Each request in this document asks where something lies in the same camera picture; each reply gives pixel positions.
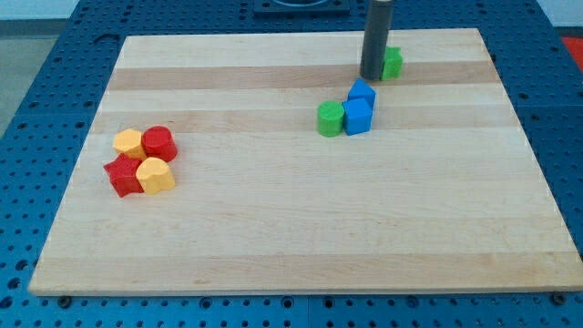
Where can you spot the green star block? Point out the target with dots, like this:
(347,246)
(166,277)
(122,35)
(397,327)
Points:
(393,62)

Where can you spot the green cylinder block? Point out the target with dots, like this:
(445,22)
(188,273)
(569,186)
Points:
(330,116)

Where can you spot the red cylinder block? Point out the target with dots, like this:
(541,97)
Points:
(158,142)

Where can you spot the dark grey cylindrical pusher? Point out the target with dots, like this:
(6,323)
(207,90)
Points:
(377,26)

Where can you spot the red star block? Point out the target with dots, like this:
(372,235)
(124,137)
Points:
(122,175)

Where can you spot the blue cube block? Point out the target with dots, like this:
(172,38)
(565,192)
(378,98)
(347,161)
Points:
(357,116)

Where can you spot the blue pentagon block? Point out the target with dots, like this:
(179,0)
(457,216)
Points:
(360,89)

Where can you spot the yellow hexagon block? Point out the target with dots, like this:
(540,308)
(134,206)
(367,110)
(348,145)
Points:
(129,143)

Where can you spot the wooden board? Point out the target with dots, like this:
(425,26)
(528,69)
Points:
(443,195)

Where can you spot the yellow heart block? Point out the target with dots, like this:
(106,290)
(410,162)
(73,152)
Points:
(155,175)

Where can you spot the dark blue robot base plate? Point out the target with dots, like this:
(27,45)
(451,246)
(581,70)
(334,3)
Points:
(300,7)

